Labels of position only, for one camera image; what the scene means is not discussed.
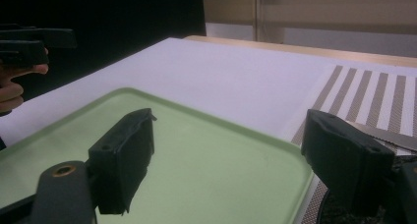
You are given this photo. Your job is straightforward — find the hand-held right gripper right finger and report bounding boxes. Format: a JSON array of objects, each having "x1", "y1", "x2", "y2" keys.
[{"x1": 300, "y1": 108, "x2": 396, "y2": 217}]

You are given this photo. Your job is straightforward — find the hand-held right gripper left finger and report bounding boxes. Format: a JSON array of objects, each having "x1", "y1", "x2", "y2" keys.
[{"x1": 88, "y1": 107, "x2": 157, "y2": 216}]

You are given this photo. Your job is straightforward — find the silver table knife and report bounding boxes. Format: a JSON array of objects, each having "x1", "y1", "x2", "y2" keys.
[{"x1": 347, "y1": 120, "x2": 417, "y2": 153}]

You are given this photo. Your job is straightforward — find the green plastic tray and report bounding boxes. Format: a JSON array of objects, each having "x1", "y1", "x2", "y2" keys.
[{"x1": 0, "y1": 86, "x2": 315, "y2": 224}]

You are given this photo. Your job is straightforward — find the striped woven placemat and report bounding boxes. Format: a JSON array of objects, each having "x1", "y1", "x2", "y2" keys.
[{"x1": 290, "y1": 65, "x2": 417, "y2": 224}]

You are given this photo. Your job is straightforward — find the black curtain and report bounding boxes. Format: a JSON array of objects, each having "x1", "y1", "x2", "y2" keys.
[{"x1": 0, "y1": 0, "x2": 207, "y2": 102}]

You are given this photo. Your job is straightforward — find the white board sheet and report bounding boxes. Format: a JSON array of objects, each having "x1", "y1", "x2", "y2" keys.
[{"x1": 0, "y1": 36, "x2": 417, "y2": 149}]

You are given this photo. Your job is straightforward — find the beige wooden desk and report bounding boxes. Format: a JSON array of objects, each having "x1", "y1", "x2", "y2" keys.
[{"x1": 201, "y1": 0, "x2": 417, "y2": 43}]

